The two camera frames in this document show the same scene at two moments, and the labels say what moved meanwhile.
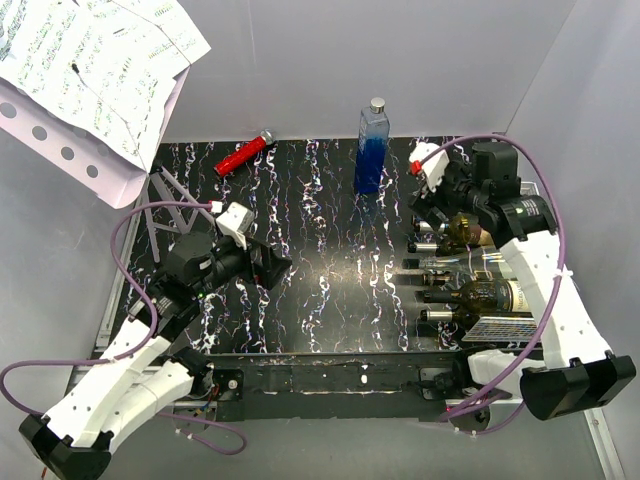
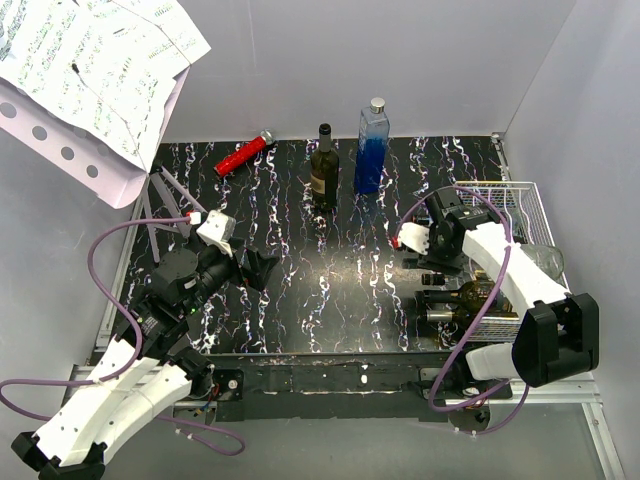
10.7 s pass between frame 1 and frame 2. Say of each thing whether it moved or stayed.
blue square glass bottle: stayed
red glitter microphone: stayed
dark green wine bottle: moved
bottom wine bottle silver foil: stayed
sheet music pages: stayed
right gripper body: moved
